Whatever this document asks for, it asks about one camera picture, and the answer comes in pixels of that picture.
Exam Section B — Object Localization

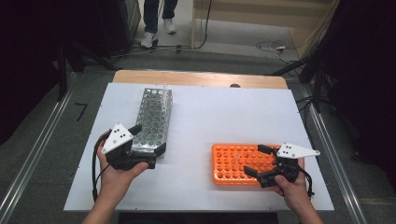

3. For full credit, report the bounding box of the black metal stand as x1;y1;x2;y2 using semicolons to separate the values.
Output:
55;40;120;102
270;52;334;115

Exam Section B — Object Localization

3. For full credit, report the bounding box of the black floor cable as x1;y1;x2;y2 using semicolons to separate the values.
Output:
111;43;192;60

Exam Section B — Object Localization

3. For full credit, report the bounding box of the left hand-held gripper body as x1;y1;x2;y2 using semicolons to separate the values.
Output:
102;123;157;172

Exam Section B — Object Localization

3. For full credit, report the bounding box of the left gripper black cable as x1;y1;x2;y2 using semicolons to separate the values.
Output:
92;130;111;203

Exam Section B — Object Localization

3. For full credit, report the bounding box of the aluminium floor rail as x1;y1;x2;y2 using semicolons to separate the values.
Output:
303;87;368;224
0;73;78;224

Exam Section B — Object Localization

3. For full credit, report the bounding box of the person's left hand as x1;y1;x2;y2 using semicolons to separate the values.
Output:
96;130;149;203

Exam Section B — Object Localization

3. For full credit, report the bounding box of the black metal cabinet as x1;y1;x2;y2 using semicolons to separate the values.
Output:
92;0;142;59

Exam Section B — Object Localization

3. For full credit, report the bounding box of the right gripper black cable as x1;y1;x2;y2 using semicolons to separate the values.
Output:
298;166;316;199

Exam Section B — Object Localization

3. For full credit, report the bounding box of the clear test tube rack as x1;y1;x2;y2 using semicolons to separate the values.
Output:
130;87;174;160

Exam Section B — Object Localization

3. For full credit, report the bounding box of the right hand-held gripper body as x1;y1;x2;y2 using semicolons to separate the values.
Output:
256;142;321;189

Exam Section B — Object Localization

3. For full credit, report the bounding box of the beige wooden partition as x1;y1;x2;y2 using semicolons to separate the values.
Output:
191;0;340;59

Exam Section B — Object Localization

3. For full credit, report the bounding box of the black curtain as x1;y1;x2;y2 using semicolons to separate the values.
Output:
0;0;120;146
311;0;396;188

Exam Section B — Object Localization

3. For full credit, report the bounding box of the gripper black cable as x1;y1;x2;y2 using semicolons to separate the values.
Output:
298;166;316;199
92;130;111;203

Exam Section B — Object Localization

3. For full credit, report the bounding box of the black hanging cable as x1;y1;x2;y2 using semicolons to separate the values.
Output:
194;0;213;50

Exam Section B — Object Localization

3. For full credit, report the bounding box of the white table cover board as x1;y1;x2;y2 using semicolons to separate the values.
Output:
64;82;334;213

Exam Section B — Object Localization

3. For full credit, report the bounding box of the white coiled cable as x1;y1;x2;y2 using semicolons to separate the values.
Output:
255;39;300;63

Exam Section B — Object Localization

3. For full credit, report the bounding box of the person's right hand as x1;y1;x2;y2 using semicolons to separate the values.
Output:
274;158;312;213

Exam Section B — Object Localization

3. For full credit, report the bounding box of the orange test tube rack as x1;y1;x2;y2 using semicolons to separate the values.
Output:
211;143;283;187

